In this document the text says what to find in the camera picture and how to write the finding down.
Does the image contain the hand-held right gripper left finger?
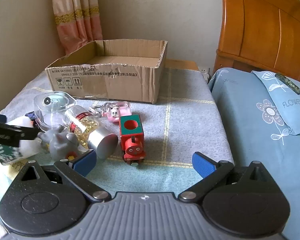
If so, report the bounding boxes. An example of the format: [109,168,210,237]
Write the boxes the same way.
[14,149,110,203]

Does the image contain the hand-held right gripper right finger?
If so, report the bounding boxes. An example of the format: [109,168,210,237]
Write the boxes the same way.
[177,151,273,203]

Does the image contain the white and green bottle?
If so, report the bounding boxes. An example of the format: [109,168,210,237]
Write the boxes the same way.
[0,116,43,167]

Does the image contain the clear capsule bottle silver cap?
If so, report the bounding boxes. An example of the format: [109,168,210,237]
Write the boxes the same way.
[64,105,119,159]

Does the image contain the grey toy figure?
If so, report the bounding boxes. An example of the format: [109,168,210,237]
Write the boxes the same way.
[37,124,89,162]

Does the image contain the red wooden toy train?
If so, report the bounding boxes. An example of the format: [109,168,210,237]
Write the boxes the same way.
[119,114,147,167]

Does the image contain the pink keychain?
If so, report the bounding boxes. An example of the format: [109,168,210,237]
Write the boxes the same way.
[89,100,132,123]

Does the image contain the brown cardboard box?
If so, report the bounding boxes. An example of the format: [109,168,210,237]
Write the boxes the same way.
[45,39,168,104]

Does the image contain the blue bed sheet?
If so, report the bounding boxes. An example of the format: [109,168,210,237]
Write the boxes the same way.
[208,67,300,240]

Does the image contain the blue floral pillow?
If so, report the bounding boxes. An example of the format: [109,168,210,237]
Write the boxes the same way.
[251,70,300,136]

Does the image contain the dark patterned flat object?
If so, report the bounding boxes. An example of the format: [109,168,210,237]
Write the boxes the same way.
[275,73,300,95]

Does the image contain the pink curtain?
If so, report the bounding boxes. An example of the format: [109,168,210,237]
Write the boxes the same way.
[51,0,103,55]

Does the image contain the wooden headboard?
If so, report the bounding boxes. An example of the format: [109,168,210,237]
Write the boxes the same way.
[213,0,300,88]

